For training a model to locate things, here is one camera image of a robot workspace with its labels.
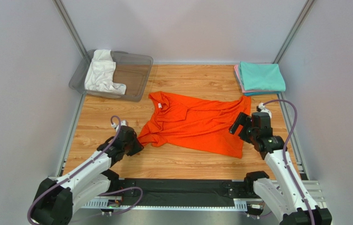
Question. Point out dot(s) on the orange t shirt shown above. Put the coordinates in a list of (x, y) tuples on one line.
[(194, 123)]

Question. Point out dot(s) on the white t shirt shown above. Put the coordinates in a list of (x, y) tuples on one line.
[(100, 74)]

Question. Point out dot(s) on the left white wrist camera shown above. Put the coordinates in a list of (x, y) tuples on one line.
[(116, 126)]

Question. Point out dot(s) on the dark teal folded t shirt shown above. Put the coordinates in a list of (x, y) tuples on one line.
[(249, 94)]

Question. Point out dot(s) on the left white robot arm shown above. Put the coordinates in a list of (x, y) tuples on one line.
[(82, 177)]

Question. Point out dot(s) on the aluminium frame rail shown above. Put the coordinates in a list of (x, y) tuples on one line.
[(127, 199)]

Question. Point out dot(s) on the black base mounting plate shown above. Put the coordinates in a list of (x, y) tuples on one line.
[(187, 193)]

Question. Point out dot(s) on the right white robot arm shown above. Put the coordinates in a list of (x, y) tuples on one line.
[(290, 202)]

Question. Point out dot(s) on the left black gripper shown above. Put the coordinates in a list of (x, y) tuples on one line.
[(138, 146)]

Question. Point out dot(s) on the clear plastic bin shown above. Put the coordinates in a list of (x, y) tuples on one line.
[(133, 70)]

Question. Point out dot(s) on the left corner aluminium post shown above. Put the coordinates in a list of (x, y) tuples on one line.
[(60, 6)]

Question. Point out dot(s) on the right corner aluminium post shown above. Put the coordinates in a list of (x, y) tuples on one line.
[(294, 30)]

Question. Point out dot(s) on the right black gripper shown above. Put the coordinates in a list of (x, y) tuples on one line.
[(242, 123)]

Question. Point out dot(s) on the pink folded t shirt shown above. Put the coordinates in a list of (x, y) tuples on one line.
[(239, 81)]

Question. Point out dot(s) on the corner aluminium post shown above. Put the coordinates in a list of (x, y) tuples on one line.
[(60, 6), (294, 30)]

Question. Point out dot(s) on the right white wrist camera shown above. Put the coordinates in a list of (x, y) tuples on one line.
[(262, 109)]

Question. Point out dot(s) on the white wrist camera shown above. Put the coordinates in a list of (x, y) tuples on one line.
[(262, 109), (116, 126)]

